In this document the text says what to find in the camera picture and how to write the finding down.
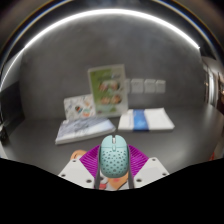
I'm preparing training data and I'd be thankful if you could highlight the orange corgi-shaped mouse pad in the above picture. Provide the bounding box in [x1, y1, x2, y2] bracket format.
[70, 149, 130, 192]

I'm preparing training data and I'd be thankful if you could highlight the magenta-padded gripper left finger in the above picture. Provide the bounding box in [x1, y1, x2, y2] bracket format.
[58, 144, 102, 190]

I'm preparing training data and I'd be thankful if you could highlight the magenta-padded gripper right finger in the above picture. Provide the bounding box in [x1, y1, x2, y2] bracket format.
[126, 144, 170, 190]

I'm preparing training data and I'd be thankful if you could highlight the small white illustrated card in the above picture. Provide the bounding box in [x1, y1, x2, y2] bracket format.
[63, 94, 97, 121]

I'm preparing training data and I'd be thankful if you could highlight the mint green perforated computer mouse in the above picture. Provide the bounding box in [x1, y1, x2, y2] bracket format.
[98, 134, 130, 179]

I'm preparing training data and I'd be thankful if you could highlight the dark framed glass partition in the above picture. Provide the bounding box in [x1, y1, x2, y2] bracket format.
[201, 58, 224, 116]

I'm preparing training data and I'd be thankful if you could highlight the green printed standing booklet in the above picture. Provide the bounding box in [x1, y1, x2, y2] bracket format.
[87, 63, 129, 118]

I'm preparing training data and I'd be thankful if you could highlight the thin grey patterned book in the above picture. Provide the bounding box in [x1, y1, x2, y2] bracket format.
[54, 116, 117, 146]

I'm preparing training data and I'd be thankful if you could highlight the white book with blue band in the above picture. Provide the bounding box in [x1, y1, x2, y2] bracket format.
[117, 107, 176, 133]

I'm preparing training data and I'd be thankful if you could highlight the white ceiling light strip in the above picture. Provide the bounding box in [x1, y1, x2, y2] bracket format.
[0, 8, 201, 91]

